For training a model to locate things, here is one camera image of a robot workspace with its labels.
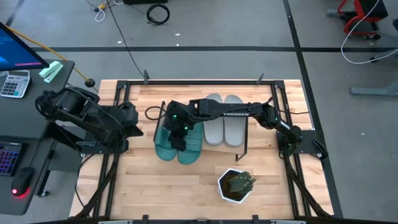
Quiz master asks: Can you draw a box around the backlit black keyboard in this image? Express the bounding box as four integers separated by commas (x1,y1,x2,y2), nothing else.
0,141,22,177

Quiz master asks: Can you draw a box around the dark grey desk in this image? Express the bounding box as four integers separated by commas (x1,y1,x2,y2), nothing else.
0,58,76,216

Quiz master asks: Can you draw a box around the yellow cable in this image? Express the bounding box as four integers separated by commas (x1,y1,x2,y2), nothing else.
4,24,93,83

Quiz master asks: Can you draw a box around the long black floor cable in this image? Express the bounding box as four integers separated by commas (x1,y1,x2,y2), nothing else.
105,0,147,78

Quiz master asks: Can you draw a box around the white plant pot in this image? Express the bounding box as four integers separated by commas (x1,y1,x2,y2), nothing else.
216,167,253,205

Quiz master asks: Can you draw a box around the computer monitor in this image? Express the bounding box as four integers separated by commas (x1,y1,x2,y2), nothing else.
0,21,50,72

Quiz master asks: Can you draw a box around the red and black cart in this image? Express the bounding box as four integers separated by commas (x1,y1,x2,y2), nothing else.
326,0,389,40

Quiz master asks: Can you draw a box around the teal foam slide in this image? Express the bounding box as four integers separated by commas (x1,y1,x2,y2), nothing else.
177,123,203,166
154,126,180,162

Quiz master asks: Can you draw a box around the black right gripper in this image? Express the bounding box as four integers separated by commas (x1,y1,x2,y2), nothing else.
163,101,195,152

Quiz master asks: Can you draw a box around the mint green stapler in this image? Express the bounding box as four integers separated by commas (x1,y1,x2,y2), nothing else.
39,60,65,84

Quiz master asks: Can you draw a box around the black glowing computer mouse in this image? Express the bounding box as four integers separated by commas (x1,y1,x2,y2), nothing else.
11,167,35,198

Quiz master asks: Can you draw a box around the green cactus plant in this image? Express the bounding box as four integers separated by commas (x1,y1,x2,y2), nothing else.
228,170,257,194

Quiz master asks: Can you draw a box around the white cable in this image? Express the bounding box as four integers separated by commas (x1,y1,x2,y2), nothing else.
341,0,398,65

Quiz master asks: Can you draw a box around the wooden shelf with black frame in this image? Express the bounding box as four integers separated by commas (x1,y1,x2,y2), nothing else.
152,100,249,162

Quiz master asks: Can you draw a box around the grey foam slide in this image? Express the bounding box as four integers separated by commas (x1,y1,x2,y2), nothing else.
223,95,246,148
202,93,224,147

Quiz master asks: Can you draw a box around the coiled black cable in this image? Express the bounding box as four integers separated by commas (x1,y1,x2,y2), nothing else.
146,2,171,26

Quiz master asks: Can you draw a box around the grey metal stand foot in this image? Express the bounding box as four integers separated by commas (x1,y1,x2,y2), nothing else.
349,18,398,96

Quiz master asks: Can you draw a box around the black aluminium rig frame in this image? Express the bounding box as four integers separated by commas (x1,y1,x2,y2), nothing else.
70,70,343,224

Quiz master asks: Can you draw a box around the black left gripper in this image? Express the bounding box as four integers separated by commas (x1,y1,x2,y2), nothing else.
119,101,144,138

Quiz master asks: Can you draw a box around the grey calculator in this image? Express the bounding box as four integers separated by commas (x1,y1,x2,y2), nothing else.
0,70,31,99

